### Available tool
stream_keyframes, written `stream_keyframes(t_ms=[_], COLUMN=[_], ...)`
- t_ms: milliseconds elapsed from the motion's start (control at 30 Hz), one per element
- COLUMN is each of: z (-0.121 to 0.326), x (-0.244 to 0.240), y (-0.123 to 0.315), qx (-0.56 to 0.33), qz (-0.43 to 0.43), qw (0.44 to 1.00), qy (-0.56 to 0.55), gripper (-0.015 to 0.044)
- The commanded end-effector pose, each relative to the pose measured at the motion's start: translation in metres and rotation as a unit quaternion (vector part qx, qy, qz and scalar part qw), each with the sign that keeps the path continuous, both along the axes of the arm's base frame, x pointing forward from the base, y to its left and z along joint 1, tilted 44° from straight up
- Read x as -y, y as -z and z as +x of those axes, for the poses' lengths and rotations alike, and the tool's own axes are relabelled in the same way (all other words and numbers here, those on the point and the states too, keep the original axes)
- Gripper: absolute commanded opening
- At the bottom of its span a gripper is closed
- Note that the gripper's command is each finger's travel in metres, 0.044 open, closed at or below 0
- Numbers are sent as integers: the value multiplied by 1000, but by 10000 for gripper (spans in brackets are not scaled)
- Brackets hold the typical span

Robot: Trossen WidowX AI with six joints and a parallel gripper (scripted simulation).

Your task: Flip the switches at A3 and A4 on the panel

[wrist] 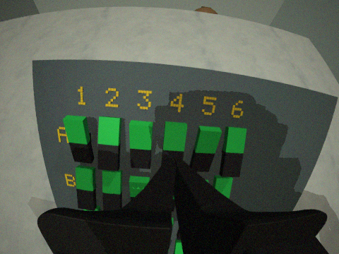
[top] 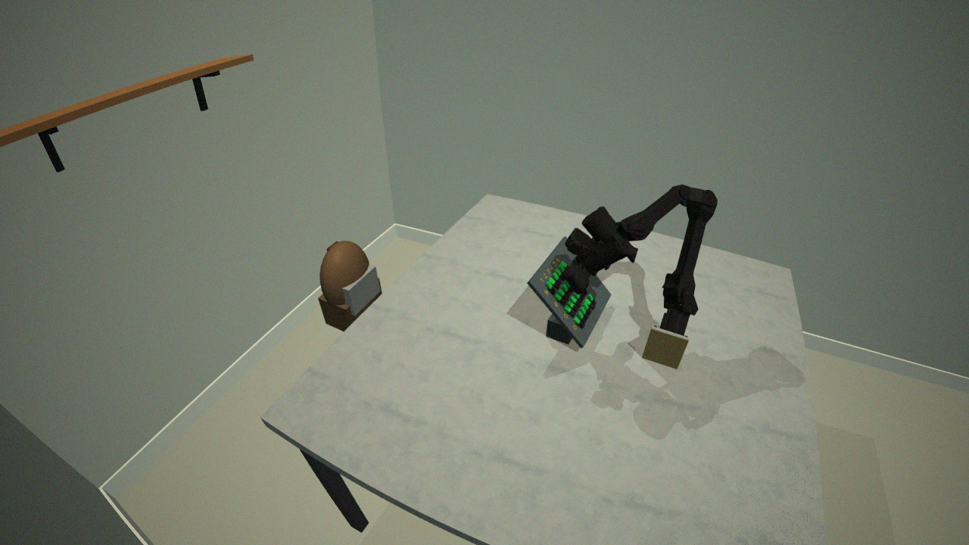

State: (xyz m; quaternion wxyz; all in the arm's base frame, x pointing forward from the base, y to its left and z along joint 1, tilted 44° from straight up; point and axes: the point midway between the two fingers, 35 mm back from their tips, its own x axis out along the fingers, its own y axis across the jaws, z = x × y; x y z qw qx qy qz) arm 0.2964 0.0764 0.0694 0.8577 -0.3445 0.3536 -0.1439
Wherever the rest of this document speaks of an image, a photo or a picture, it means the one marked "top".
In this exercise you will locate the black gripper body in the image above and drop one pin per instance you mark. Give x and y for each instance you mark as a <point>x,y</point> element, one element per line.
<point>578,276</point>

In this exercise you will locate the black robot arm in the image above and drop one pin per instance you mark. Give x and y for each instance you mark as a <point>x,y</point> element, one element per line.
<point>679,286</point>

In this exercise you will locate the grey switch panel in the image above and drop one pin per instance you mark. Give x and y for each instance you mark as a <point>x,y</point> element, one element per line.
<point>574,316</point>

